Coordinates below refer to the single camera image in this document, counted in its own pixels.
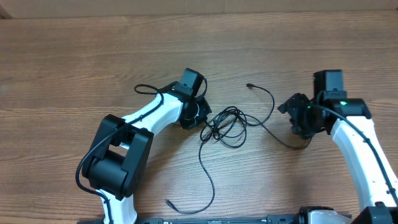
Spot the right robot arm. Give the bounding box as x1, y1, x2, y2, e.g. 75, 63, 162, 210
278, 70, 397, 223

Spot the black USB-A cable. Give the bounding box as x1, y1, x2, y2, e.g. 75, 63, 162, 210
200, 105, 313, 151

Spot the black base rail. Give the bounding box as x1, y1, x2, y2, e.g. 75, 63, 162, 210
77, 205, 354, 224

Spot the black USB-C cable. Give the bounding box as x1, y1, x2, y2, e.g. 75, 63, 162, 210
164, 82, 276, 215

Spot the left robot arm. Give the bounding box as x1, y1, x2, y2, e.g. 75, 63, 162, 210
75, 68, 211, 223

